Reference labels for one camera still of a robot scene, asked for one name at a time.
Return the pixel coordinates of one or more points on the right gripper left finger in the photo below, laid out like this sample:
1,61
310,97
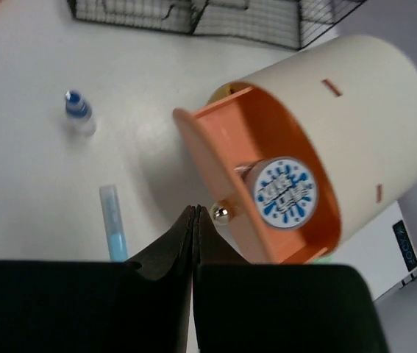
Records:
139,305

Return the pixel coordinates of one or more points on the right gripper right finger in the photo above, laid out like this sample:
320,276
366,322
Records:
244,307

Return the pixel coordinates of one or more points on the blue white round jar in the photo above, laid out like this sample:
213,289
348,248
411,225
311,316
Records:
284,191

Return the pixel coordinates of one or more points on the orange top drawer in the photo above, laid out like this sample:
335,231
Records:
226,139

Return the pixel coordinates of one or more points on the green highlighter pen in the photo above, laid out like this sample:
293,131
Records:
325,260

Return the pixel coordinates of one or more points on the blue clear highlighter pen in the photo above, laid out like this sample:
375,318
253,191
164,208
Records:
113,223

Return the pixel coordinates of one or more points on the small blue spray bottle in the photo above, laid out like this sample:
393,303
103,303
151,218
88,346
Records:
79,114

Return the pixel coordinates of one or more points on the yellow middle drawer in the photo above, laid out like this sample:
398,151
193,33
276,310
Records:
227,90

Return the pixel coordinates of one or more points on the cream drawer cabinet shell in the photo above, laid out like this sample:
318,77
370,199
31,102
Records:
356,99

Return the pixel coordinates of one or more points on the black wire mesh file rack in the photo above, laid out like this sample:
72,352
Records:
286,24

